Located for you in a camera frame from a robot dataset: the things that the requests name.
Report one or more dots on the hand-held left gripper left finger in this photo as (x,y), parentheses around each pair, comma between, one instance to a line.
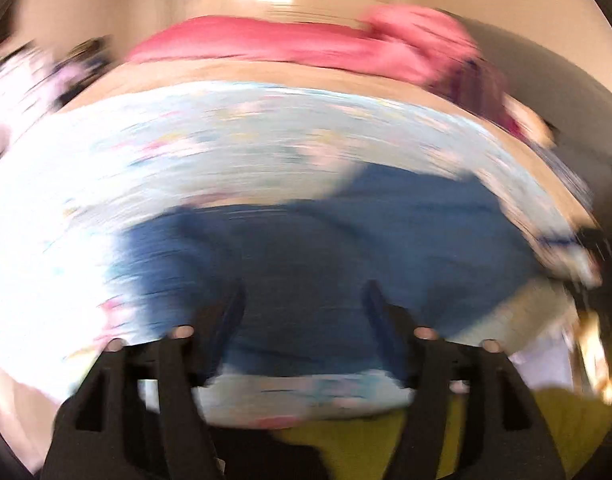
(232,310)

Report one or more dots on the striped purple pillow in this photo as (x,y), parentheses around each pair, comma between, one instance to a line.
(468,90)

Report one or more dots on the pink duvet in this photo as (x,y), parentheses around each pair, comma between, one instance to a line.
(286,45)

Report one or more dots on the tan bed sheet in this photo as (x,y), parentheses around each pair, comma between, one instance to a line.
(186,72)

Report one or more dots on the light blue cartoon printed blanket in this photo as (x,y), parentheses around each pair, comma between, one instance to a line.
(186,160)

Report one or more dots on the person's yellow-green clothing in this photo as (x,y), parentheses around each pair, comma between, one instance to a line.
(366,450)

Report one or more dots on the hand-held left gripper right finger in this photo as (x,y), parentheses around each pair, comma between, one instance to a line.
(373,306)

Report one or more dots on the blue denim pants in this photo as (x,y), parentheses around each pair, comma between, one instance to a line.
(311,240)

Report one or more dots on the grey upholstered headboard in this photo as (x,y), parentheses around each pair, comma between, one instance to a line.
(560,85)

